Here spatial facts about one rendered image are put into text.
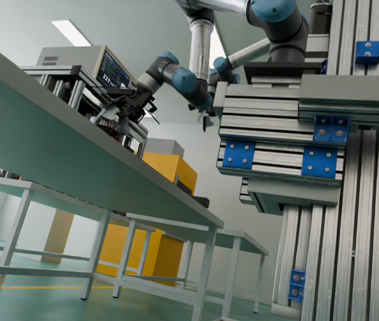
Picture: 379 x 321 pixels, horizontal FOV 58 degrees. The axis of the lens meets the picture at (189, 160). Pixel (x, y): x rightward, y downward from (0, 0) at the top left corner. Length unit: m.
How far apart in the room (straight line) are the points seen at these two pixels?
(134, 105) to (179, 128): 6.54
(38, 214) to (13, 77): 4.99
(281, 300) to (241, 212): 5.64
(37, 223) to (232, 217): 3.47
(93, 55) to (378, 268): 1.44
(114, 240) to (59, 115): 4.64
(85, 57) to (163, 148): 4.15
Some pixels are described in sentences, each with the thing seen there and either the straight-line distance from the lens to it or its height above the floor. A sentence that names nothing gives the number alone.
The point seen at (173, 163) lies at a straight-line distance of 5.35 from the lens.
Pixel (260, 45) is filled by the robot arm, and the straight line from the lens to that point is 1.89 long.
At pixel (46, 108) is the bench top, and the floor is 0.70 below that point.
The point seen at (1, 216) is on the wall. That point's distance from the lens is 9.74.
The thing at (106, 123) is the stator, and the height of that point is 0.82.
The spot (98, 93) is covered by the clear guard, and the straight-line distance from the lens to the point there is 1.63.
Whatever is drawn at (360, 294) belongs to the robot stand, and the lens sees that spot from 1.14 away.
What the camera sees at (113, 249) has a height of 0.37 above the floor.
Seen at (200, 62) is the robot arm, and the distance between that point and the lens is 1.33.
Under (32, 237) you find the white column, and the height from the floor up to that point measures 0.29.
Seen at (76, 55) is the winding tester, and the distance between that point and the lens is 1.84.
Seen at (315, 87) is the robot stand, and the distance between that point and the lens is 0.94.
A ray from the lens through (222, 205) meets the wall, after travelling 6.88.
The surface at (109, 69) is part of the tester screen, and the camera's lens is 1.78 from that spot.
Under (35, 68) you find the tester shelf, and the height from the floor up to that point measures 1.10.
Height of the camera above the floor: 0.43
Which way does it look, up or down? 16 degrees up
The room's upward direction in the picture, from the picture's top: 12 degrees clockwise
